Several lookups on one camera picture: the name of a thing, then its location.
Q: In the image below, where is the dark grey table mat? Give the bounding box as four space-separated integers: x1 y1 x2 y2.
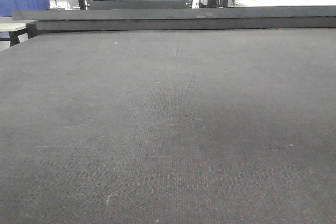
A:
1 28 335 223

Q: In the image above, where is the white workbench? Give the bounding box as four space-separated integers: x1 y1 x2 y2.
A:
228 0 335 7

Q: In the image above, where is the white side table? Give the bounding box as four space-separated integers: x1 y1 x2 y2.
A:
1 17 35 47

